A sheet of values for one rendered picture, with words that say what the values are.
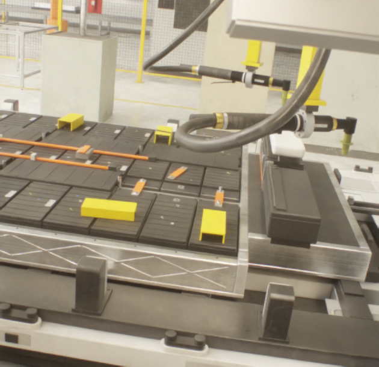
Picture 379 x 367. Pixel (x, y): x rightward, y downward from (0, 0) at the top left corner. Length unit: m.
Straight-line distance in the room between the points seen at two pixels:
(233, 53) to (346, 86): 1.33
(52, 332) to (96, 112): 4.96
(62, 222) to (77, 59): 4.70
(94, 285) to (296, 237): 0.61
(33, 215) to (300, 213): 0.78
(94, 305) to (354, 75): 5.13
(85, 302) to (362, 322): 0.75
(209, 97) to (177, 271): 4.81
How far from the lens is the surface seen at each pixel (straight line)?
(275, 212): 1.52
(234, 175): 2.05
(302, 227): 1.55
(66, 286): 1.50
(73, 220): 1.57
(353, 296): 1.64
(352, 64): 6.13
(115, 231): 1.51
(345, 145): 1.57
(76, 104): 6.26
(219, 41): 6.07
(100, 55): 6.08
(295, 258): 1.64
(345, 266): 1.68
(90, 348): 1.38
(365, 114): 6.26
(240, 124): 1.36
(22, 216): 1.60
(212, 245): 1.49
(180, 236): 1.52
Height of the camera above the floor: 1.69
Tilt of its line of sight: 19 degrees down
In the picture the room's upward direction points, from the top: 7 degrees clockwise
